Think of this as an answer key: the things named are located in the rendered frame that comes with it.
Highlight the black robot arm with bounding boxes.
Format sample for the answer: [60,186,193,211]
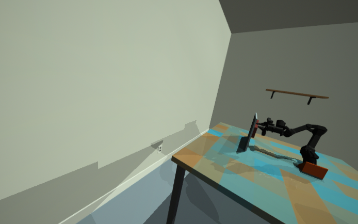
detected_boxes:
[275,120,327,165]

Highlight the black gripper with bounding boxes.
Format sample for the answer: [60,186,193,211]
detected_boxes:
[256,118,276,136]

